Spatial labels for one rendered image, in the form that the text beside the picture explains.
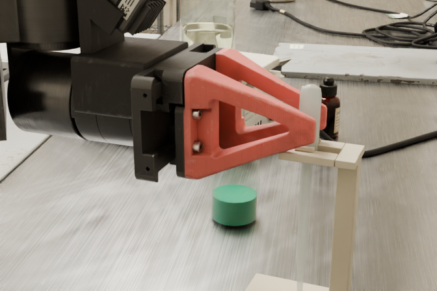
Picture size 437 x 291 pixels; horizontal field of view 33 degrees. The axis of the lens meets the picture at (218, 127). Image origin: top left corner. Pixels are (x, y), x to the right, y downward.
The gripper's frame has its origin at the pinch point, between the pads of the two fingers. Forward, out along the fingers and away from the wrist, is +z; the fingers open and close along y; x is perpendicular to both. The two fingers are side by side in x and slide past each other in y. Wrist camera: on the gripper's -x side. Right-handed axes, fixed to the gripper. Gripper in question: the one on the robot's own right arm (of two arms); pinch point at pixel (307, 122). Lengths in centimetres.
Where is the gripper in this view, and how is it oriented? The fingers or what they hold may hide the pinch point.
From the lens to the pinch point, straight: 44.3
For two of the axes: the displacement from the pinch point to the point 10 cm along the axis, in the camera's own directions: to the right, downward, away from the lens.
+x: 0.0, 9.4, 3.3
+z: 9.3, 1.1, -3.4
